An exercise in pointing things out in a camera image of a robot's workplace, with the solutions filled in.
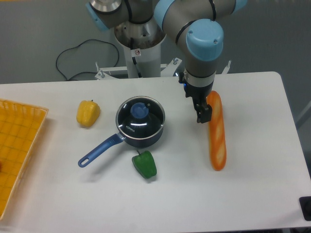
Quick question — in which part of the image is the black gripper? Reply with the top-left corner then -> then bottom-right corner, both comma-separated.
178,71 -> 214,123

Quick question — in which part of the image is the glass pot lid blue knob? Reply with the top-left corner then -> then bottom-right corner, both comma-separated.
116,96 -> 165,139

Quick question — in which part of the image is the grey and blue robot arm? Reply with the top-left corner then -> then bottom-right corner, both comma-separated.
86,0 -> 246,123

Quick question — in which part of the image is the orange baguette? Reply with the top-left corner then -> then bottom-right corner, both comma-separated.
207,91 -> 226,171

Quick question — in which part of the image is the dark blue saucepan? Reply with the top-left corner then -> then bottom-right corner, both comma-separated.
78,96 -> 165,167

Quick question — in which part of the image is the green bell pepper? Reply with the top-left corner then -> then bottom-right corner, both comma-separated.
132,150 -> 157,179

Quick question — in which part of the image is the yellow bell pepper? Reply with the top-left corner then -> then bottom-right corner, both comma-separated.
76,100 -> 101,128

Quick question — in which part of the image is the black object at table edge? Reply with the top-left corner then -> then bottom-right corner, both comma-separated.
299,196 -> 311,221

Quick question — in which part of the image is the yellow plastic basket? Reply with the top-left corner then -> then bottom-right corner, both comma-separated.
0,99 -> 49,219

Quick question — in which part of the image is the black cable on floor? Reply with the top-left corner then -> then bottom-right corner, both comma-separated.
55,39 -> 120,81

